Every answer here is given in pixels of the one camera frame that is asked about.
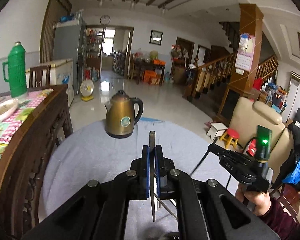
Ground dark metal chopstick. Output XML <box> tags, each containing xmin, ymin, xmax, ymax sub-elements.
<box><xmin>149</xmin><ymin>131</ymin><xmax>155</xmax><ymax>222</ymax></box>

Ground dark red sleeve forearm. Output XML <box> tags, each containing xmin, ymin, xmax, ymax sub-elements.
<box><xmin>259</xmin><ymin>198</ymin><xmax>300</xmax><ymax>239</ymax></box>

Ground person's right hand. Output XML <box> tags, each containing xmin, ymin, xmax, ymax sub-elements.
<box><xmin>235</xmin><ymin>183</ymin><xmax>271</xmax><ymax>216</ymax></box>

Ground red yellow small stool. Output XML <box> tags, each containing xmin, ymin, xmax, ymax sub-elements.
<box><xmin>219</xmin><ymin>128</ymin><xmax>239</xmax><ymax>149</ymax></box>

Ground grey blue-edged table cloth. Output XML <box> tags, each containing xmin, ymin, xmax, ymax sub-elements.
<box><xmin>38</xmin><ymin>118</ymin><xmax>241</xmax><ymax>240</ymax></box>

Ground brass electric kettle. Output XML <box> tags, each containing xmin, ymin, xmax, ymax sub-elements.
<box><xmin>104</xmin><ymin>90</ymin><xmax>143</xmax><ymax>139</ymax></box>

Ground small white wooden stool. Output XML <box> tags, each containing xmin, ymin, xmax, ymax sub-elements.
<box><xmin>206</xmin><ymin>122</ymin><xmax>228</xmax><ymax>140</ymax></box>

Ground beige armchair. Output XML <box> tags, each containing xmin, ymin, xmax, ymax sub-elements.
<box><xmin>228</xmin><ymin>96</ymin><xmax>294</xmax><ymax>181</ymax></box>

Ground orange boxes under table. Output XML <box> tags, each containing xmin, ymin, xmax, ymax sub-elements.
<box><xmin>142</xmin><ymin>70</ymin><xmax>161</xmax><ymax>85</ymax></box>

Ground small electric heater fan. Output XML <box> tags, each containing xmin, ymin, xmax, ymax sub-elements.
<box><xmin>80</xmin><ymin>79</ymin><xmax>94</xmax><ymax>102</ymax></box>

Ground dark wooden dining table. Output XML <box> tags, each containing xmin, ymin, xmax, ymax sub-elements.
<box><xmin>131</xmin><ymin>59</ymin><xmax>165</xmax><ymax>86</ymax></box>

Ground wooden stair railing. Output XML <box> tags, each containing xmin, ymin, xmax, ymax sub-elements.
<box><xmin>184</xmin><ymin>52</ymin><xmax>279</xmax><ymax>99</ymax></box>

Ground white chest freezer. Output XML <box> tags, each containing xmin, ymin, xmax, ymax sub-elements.
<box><xmin>26</xmin><ymin>59</ymin><xmax>74</xmax><ymax>107</ymax></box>

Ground wooden chair behind sideboard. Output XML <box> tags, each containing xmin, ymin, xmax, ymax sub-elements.
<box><xmin>29</xmin><ymin>65</ymin><xmax>51</xmax><ymax>88</ymax></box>

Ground carved dark wooden sideboard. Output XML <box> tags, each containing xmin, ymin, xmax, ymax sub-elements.
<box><xmin>0</xmin><ymin>85</ymin><xmax>73</xmax><ymax>239</ymax></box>

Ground grey refrigerator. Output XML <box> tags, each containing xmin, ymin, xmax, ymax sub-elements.
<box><xmin>53</xmin><ymin>19</ymin><xmax>86</xmax><ymax>95</ymax></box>

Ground pink checkered table cover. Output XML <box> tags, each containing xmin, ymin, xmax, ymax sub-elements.
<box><xmin>0</xmin><ymin>89</ymin><xmax>53</xmax><ymax>159</ymax></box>

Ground white bowl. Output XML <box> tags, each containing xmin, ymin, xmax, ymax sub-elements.
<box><xmin>0</xmin><ymin>99</ymin><xmax>19</xmax><ymax>122</ymax></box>

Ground green thermos jug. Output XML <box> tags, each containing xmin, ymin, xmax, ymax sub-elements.
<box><xmin>2</xmin><ymin>41</ymin><xmax>27</xmax><ymax>98</ymax></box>

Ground wall calendar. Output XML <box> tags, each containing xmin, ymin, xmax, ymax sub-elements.
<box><xmin>235</xmin><ymin>33</ymin><xmax>255</xmax><ymax>72</ymax></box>

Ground framed wall picture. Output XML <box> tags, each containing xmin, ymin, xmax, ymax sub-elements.
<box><xmin>149</xmin><ymin>30</ymin><xmax>163</xmax><ymax>46</ymax></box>

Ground round wall clock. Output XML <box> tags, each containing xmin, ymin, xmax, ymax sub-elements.
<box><xmin>100</xmin><ymin>15</ymin><xmax>111</xmax><ymax>25</ymax></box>

